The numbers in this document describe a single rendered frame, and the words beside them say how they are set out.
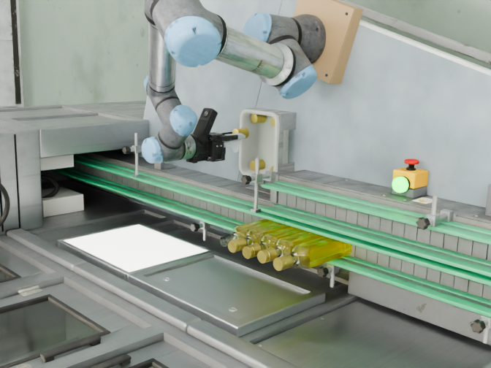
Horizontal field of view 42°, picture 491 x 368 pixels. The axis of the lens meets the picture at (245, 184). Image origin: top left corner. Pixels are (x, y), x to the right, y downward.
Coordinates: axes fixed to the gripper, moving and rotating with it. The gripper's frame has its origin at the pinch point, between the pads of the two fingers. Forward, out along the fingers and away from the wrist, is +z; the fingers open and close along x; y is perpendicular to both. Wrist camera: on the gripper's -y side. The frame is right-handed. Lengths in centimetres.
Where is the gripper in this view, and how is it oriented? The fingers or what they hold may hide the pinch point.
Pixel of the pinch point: (237, 133)
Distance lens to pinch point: 205.5
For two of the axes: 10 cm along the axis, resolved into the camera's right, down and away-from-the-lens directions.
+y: -0.2, 9.8, 2.1
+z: 7.2, -1.3, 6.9
